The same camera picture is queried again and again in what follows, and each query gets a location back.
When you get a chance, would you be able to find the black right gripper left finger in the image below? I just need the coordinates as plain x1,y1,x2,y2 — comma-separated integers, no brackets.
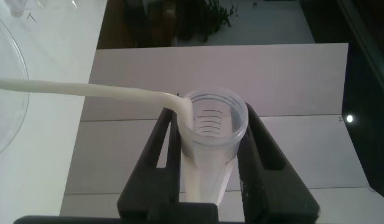
116,107,182,222

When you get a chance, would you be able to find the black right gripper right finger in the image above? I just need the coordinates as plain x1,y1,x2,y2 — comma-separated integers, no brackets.
236,102,321,223

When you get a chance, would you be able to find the test tube with pale liquid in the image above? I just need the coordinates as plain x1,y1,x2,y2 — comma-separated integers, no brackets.
176,87,250,207

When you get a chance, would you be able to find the clear beaker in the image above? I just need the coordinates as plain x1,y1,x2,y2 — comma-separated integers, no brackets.
0,11,30,161

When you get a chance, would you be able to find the potted green plant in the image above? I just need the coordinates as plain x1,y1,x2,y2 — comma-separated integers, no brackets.
174,0,241,43

